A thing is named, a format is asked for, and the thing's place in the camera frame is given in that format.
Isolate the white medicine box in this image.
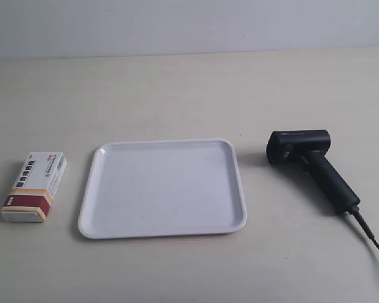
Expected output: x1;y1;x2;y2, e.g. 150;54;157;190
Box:
1;152;68;223

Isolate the white plastic tray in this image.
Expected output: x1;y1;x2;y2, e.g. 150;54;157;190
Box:
78;138;247;240

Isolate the black handheld barcode scanner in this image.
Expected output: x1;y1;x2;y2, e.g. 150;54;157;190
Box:
266;129;360;214

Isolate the black scanner cable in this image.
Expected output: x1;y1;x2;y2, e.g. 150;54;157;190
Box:
349;205;379;263

